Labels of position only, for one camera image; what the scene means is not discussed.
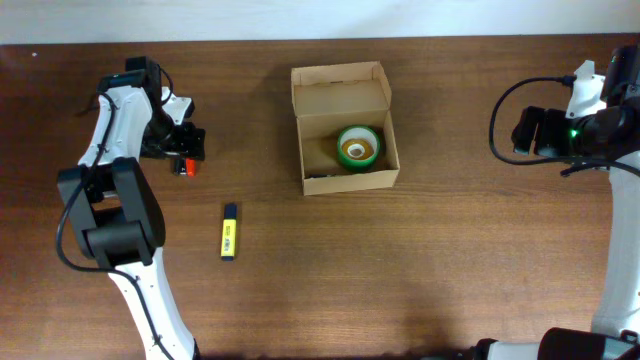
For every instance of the green tape roll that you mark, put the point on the green tape roll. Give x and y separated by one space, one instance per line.
359 132

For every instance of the orange and grey battery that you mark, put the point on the orange and grey battery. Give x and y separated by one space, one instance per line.
185 167

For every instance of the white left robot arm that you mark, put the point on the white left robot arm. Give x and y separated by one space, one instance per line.
117 220

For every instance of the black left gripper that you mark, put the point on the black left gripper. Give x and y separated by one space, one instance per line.
189 143

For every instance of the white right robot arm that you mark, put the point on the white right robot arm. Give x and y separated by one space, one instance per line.
614 331

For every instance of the yellow highlighter pen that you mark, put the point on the yellow highlighter pen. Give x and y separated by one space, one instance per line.
229 236

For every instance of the open cardboard box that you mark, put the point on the open cardboard box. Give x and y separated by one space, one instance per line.
344 125

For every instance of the yellow tape roll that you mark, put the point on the yellow tape roll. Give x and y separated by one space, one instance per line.
357 149

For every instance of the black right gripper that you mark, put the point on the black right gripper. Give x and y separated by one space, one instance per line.
545 143

